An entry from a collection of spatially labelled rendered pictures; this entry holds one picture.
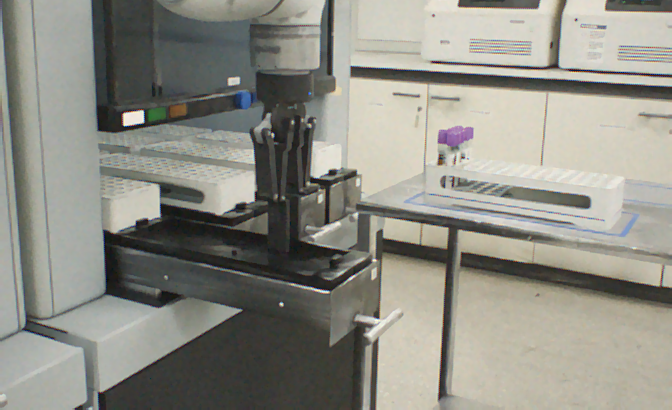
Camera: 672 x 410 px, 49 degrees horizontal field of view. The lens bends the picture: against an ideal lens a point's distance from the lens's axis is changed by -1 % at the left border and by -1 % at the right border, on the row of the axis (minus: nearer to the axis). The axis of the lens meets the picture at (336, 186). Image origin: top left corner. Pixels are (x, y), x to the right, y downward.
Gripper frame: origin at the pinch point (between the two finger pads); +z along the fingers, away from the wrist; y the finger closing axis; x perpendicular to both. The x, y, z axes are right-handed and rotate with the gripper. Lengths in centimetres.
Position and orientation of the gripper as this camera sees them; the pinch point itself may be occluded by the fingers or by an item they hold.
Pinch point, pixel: (284, 222)
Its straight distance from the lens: 101.8
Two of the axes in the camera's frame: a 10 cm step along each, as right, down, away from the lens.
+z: -0.2, 9.7, 2.3
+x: 8.8, 1.3, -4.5
